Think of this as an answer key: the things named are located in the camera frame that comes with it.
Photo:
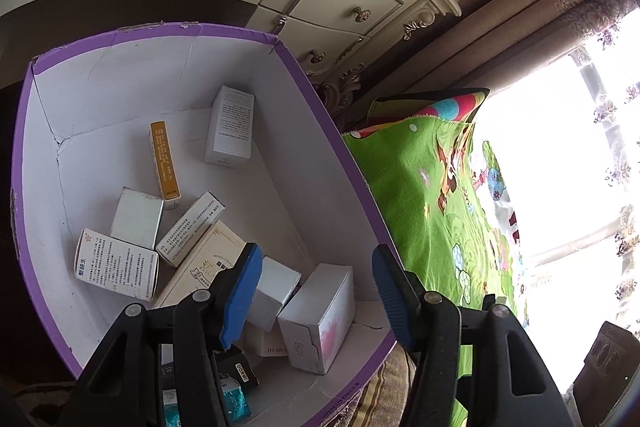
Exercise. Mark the pile of small packaging boxes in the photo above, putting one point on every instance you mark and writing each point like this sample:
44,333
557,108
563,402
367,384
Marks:
320,312

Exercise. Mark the small brass drawer knob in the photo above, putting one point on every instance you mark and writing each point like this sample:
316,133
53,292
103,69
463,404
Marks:
363,14
317,55

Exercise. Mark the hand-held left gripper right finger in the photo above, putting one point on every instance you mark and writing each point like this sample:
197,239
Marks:
392,297

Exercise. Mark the purple cardboard box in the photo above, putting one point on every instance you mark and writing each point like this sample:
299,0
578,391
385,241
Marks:
125,107

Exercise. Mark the brown patterned rug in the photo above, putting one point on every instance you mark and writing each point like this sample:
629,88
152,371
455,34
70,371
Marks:
395,387

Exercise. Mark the cream lettered carton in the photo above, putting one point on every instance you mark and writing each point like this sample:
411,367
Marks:
270,342

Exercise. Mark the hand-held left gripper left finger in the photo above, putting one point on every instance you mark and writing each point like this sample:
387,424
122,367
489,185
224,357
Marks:
240,297

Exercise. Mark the sheer floral curtain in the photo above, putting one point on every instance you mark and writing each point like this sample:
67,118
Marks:
565,157

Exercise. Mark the brown carved wooden furniture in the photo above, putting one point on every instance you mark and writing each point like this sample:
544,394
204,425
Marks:
607,357

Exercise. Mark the green cartoon printed mat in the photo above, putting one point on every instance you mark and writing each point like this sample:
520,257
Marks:
415,207

